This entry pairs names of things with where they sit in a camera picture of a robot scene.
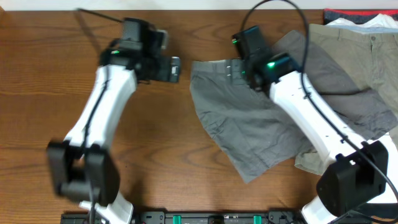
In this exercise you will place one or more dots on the light blue garment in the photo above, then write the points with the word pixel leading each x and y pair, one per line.
pixel 367 30

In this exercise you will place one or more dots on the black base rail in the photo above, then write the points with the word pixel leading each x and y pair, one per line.
pixel 271 217

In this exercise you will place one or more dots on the dark red-striped garment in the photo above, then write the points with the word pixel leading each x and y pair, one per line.
pixel 358 17

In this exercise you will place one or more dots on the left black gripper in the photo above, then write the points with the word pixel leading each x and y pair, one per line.
pixel 165 75

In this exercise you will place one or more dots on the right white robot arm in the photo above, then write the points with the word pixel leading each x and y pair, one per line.
pixel 358 180

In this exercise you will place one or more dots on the white garment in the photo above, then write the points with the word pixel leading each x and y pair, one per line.
pixel 373 21

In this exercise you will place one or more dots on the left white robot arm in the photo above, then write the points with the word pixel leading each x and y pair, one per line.
pixel 81 167

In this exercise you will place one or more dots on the grey shorts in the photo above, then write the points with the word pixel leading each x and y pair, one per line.
pixel 255 133

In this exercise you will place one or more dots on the khaki shorts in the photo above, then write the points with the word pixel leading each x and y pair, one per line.
pixel 324 73

